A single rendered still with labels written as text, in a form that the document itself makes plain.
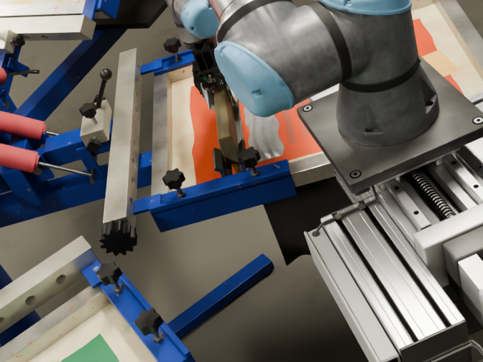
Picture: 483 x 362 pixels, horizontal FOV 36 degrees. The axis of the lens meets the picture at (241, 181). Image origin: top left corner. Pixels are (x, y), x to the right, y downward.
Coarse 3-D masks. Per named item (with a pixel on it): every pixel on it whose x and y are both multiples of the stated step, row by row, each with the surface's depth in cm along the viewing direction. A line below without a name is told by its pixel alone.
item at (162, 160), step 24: (432, 0) 187; (456, 24) 172; (480, 48) 162; (168, 72) 195; (192, 72) 195; (480, 72) 159; (168, 96) 187; (168, 120) 179; (168, 144) 171; (168, 168) 164; (312, 168) 149
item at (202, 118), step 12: (420, 24) 182; (420, 36) 179; (420, 48) 175; (432, 48) 174; (192, 96) 189; (192, 108) 184; (204, 108) 183; (240, 108) 178; (192, 120) 181; (204, 120) 179
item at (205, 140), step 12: (456, 84) 161; (204, 132) 175; (216, 132) 174; (204, 144) 172; (216, 144) 170; (300, 144) 161; (312, 144) 160; (204, 156) 168; (288, 156) 159; (300, 156) 158; (204, 168) 165; (204, 180) 162
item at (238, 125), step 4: (236, 108) 171; (236, 112) 170; (236, 116) 169; (240, 116) 169; (236, 120) 168; (240, 120) 168; (236, 124) 167; (240, 124) 166; (236, 128) 166; (240, 128) 165; (236, 132) 164; (240, 132) 164; (240, 136) 163; (240, 140) 162; (220, 148) 162
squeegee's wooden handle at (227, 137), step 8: (216, 88) 168; (224, 88) 167; (216, 96) 166; (224, 96) 165; (216, 104) 163; (224, 104) 162; (232, 104) 172; (216, 112) 161; (224, 112) 160; (232, 112) 168; (216, 120) 159; (224, 120) 158; (232, 120) 163; (224, 128) 156; (232, 128) 159; (224, 136) 153; (232, 136) 155; (224, 144) 154; (232, 144) 154; (224, 152) 156; (232, 152) 156; (232, 160) 157
